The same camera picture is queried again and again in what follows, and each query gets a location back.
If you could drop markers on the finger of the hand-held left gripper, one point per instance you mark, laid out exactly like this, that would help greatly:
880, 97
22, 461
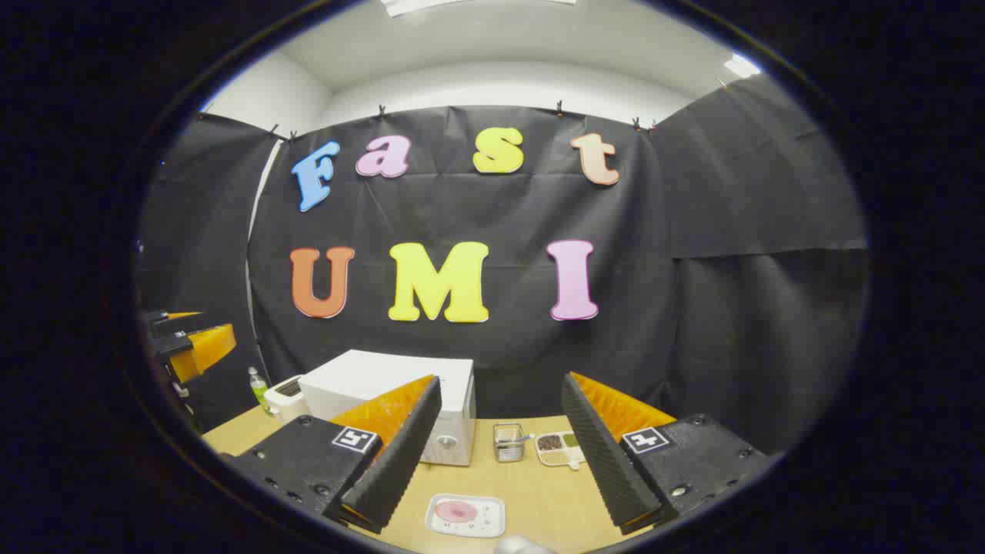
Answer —
208, 346
183, 315

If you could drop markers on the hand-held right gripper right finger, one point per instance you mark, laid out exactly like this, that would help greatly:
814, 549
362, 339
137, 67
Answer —
608, 462

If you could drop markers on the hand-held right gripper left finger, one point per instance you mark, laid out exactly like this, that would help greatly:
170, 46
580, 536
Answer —
400, 462

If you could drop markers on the pink ham slice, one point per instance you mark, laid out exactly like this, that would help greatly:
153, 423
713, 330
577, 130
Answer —
455, 511

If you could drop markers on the white microwave oven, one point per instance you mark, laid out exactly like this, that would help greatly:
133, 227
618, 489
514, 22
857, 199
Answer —
369, 377

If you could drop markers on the white square cherry plate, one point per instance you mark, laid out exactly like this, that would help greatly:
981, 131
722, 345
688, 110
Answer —
489, 515

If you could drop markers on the white divided bean dish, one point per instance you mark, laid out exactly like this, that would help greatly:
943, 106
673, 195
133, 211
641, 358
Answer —
558, 450

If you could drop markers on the green drink bottle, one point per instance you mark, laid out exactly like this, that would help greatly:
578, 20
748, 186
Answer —
258, 391

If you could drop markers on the white toaster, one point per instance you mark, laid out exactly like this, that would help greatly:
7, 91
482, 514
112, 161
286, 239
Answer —
285, 400

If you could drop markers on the row of black cloth clips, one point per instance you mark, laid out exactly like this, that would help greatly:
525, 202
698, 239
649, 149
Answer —
559, 108

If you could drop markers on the ceiling light panel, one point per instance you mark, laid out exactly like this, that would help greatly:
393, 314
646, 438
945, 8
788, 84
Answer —
741, 66
462, 6

